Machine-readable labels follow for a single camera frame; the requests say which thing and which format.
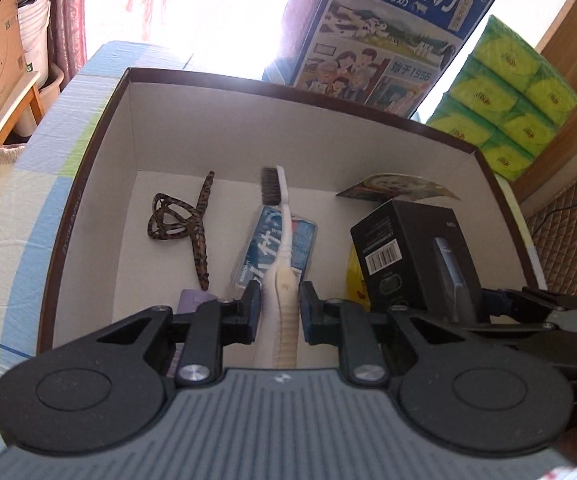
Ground purple cosmetic tube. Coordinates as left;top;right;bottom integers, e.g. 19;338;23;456
167;288;217;378

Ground yellow snack packet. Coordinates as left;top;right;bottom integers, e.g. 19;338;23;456
346;246;371;312

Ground black electronics box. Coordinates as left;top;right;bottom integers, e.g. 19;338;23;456
351;200;488;326

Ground leopard print hair claw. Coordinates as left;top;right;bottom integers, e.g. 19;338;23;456
146;171;215;292

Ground white toothbrush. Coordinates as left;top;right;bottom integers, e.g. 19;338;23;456
254;166;299;370

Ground brown cardboard storage box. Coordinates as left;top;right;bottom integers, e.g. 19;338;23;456
36;67;537;351

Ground green tissue pack bundle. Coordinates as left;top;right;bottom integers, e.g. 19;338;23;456
426;15;577;182

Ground checked pastel tablecloth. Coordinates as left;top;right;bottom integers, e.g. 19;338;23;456
0;41;190;461

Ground wooden stool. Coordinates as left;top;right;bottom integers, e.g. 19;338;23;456
0;72;46;145

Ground blue milk carton box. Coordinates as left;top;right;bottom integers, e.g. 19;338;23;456
262;0;495;118

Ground white plastic buckets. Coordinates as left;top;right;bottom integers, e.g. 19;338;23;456
17;0;64;112

